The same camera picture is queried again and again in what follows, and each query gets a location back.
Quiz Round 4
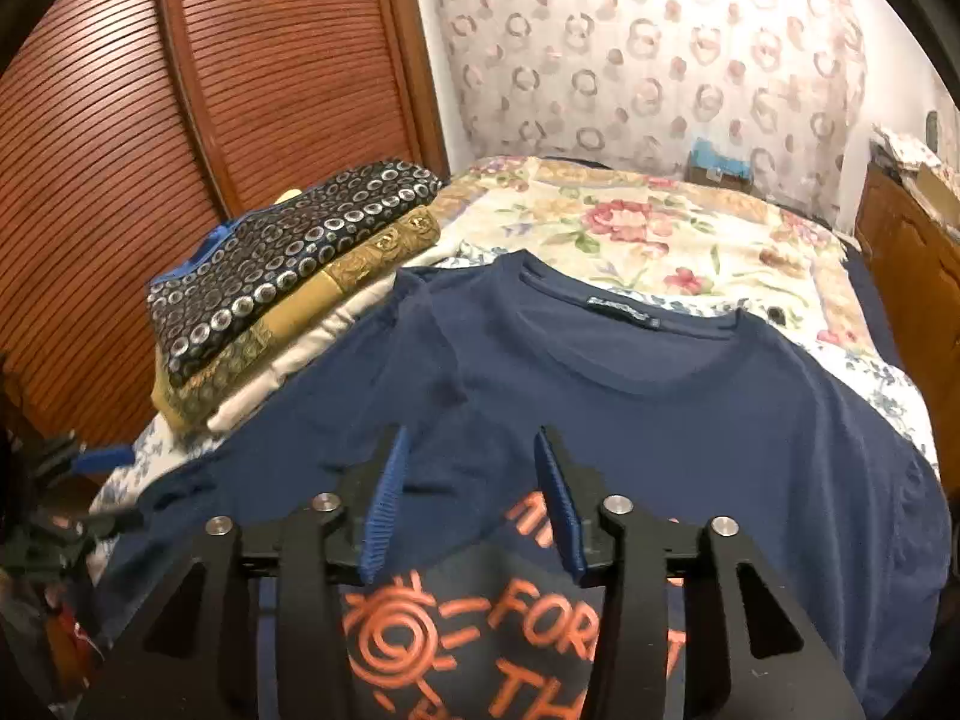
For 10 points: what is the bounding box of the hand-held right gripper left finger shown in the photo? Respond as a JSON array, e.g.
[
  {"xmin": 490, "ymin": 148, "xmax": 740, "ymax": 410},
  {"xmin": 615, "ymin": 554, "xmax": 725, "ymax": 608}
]
[{"xmin": 75, "ymin": 426, "xmax": 410, "ymax": 720}]

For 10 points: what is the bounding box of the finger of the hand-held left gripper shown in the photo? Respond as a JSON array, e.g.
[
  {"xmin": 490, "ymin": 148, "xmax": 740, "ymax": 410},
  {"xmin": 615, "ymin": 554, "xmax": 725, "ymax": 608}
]
[
  {"xmin": 41, "ymin": 431, "xmax": 134, "ymax": 479},
  {"xmin": 52, "ymin": 508, "xmax": 147, "ymax": 545}
]

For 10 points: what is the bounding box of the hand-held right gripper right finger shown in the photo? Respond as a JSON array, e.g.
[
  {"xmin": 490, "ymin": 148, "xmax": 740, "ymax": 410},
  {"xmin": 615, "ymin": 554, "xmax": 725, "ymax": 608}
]
[{"xmin": 532, "ymin": 426, "xmax": 865, "ymax": 720}]

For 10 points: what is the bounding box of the navy t-shirt with orange print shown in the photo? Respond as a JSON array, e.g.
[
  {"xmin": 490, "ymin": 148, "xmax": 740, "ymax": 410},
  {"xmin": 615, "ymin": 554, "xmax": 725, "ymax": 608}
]
[{"xmin": 90, "ymin": 251, "xmax": 953, "ymax": 720}]

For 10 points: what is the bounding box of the stack of folded clothes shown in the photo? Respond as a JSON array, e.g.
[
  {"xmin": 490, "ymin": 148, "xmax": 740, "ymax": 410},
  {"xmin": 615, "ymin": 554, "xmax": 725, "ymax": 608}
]
[{"xmin": 146, "ymin": 157, "xmax": 445, "ymax": 391}]

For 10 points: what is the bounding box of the folded cream garment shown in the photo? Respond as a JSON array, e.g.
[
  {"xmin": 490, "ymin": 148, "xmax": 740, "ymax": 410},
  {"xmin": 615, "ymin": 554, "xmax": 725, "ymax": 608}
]
[{"xmin": 206, "ymin": 240, "xmax": 451, "ymax": 437}]

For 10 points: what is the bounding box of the folded mustard patterned garment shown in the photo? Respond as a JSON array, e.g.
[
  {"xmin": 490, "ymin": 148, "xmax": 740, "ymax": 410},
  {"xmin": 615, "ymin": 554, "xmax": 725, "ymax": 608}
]
[{"xmin": 150, "ymin": 206, "xmax": 443, "ymax": 432}]

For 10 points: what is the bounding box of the wooden louvered door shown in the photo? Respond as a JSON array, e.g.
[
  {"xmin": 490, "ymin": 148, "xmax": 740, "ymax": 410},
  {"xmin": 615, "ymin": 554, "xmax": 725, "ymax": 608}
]
[
  {"xmin": 154, "ymin": 0, "xmax": 452, "ymax": 215},
  {"xmin": 0, "ymin": 0, "xmax": 222, "ymax": 458}
]

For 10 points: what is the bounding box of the rose floral blanket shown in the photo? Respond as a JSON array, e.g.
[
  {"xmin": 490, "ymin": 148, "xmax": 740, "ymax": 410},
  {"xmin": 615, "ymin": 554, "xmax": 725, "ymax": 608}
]
[{"xmin": 431, "ymin": 156, "xmax": 875, "ymax": 365}]

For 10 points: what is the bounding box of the blue floral white cloth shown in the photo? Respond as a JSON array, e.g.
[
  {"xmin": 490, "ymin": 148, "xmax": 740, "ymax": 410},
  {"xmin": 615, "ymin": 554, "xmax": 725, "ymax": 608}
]
[{"xmin": 90, "ymin": 240, "xmax": 942, "ymax": 522}]

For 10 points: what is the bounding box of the navy bed sheet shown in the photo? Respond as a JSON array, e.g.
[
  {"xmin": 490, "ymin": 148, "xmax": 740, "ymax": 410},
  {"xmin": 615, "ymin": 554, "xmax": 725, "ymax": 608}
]
[{"xmin": 844, "ymin": 240, "xmax": 910, "ymax": 372}]

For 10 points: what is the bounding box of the blue cardboard box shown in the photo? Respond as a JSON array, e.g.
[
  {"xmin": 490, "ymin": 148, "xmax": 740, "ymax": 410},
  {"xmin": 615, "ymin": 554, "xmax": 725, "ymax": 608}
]
[{"xmin": 688, "ymin": 136, "xmax": 755, "ymax": 193}]

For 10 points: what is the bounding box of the wooden cabinet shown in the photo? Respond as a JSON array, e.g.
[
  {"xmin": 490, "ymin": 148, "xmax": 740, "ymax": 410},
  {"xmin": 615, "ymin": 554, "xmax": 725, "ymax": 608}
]
[{"xmin": 853, "ymin": 161, "xmax": 960, "ymax": 500}]

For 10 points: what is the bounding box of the circle-patterned curtain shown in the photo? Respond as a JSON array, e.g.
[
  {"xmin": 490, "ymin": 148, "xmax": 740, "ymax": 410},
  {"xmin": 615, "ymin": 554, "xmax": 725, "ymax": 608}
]
[{"xmin": 416, "ymin": 0, "xmax": 872, "ymax": 203}]

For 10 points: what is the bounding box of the pile of papers and boxes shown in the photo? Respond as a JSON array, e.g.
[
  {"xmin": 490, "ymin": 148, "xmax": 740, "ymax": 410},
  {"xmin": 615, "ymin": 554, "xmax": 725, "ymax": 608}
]
[{"xmin": 868, "ymin": 111, "xmax": 960, "ymax": 222}]

